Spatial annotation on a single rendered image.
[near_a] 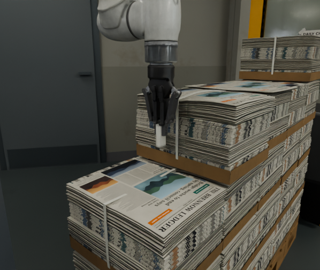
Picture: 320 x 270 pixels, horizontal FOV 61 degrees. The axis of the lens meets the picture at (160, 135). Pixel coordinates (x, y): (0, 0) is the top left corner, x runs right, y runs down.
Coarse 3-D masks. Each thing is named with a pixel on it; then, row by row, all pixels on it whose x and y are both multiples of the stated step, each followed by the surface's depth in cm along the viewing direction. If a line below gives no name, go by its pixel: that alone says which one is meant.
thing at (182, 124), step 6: (192, 96) 88; (198, 96) 88; (204, 96) 88; (180, 102) 82; (186, 102) 80; (180, 108) 82; (186, 108) 81; (180, 114) 83; (186, 114) 81; (174, 120) 84; (180, 120) 83; (174, 126) 85; (180, 126) 83; (174, 132) 85; (180, 132) 84; (174, 138) 85; (180, 138) 83; (174, 144) 86; (180, 144) 84; (174, 150) 86; (180, 150) 85
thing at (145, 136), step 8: (144, 104) 92; (144, 112) 93; (144, 120) 93; (136, 128) 96; (144, 128) 93; (152, 128) 91; (168, 128) 87; (136, 136) 97; (144, 136) 94; (152, 136) 92; (168, 136) 87; (144, 144) 96; (152, 144) 92; (168, 144) 87; (168, 152) 89
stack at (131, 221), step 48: (288, 144) 127; (96, 192) 73; (144, 192) 73; (192, 192) 73; (240, 192) 88; (288, 192) 144; (96, 240) 73; (144, 240) 60; (192, 240) 66; (240, 240) 94
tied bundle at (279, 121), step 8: (184, 88) 115; (192, 88) 113; (200, 88) 111; (280, 96) 104; (288, 96) 111; (280, 104) 106; (288, 104) 114; (272, 112) 101; (280, 112) 108; (272, 120) 103; (280, 120) 109; (272, 128) 103; (280, 128) 111; (272, 136) 105
